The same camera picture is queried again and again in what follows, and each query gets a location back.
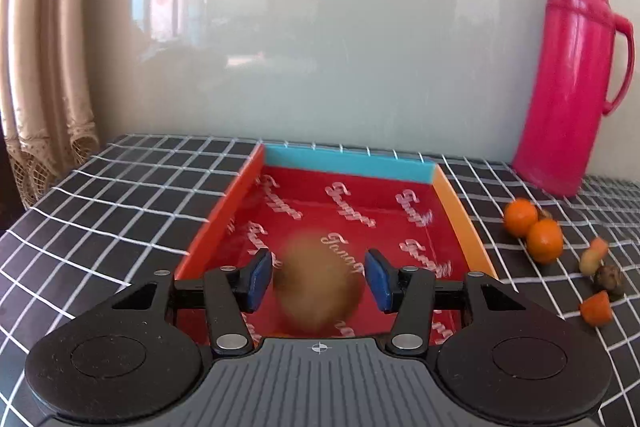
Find brown kiwi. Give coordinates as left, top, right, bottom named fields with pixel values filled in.
left=272, top=229, right=365, bottom=334

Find orange tangerine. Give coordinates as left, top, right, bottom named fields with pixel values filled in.
left=503, top=198, right=540, bottom=238
left=526, top=218, right=564, bottom=264

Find red cardboard tray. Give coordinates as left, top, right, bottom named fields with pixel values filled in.
left=175, top=143, right=499, bottom=348

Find orange carrot piece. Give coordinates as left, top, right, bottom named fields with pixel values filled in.
left=580, top=291, right=613, bottom=327

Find black white checkered tablecloth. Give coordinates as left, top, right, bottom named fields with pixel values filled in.
left=0, top=134, right=640, bottom=427

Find small yellow-pink fruit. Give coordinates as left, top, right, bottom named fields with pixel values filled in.
left=579, top=238, right=610, bottom=275

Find brown walnut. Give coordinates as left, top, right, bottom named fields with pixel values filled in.
left=593, top=264, right=626, bottom=298

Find beige curtain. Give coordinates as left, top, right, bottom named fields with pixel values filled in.
left=0, top=0, right=101, bottom=210

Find pink thermos jug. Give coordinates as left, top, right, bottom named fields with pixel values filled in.
left=511, top=0, right=635, bottom=198

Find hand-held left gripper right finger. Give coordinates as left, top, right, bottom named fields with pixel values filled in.
left=364, top=249, right=528, bottom=355

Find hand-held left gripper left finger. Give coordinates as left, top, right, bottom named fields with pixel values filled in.
left=111, top=251, right=275, bottom=355

